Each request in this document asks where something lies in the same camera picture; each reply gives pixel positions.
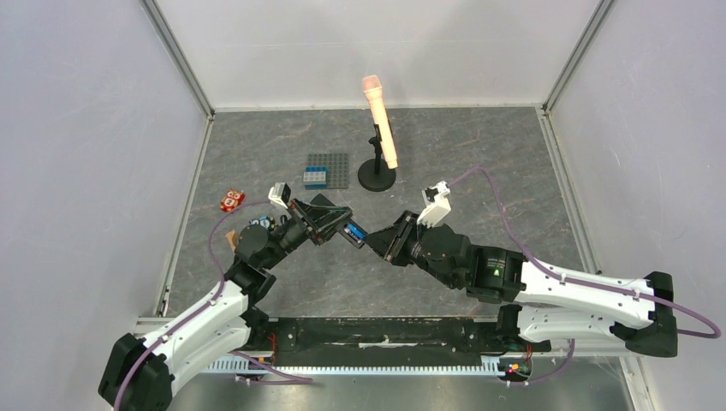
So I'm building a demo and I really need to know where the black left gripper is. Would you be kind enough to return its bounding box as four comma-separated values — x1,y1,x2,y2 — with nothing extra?
262,197,354,270

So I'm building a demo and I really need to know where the small blue piece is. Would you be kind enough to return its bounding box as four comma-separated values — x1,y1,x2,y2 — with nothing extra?
345,223,366,242

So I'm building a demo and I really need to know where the blue grey toy brick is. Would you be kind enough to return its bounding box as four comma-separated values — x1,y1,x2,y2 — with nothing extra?
302,166,328,190

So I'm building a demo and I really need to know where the grey brick baseplate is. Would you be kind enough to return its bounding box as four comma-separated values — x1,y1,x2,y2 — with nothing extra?
305,152,350,189

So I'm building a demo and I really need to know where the blue black toy figure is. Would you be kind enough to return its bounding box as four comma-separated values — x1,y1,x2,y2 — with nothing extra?
249,215,276,231

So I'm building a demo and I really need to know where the black microphone stand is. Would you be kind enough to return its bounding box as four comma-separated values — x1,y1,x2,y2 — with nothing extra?
357,124,396,192

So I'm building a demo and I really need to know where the red owl toy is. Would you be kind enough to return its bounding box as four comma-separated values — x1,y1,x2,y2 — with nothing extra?
220,189,246,212

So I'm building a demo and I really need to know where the pink toy microphone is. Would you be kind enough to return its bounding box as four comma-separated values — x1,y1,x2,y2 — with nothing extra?
361,74,398,170

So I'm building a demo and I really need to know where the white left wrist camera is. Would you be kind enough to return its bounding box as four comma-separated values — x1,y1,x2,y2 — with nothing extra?
268,182,291,212

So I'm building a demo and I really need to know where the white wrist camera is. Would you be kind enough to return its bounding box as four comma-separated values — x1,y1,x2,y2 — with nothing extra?
417,181,451,228
268,182,291,212

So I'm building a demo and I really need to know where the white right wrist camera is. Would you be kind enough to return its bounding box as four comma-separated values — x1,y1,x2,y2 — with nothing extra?
417,181,451,228

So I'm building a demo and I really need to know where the black mounting base plate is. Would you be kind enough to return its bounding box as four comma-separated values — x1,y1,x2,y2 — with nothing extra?
249,317,552,367

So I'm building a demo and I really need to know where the white slotted cable duct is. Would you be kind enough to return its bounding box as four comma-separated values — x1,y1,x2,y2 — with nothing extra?
201,354,508,378

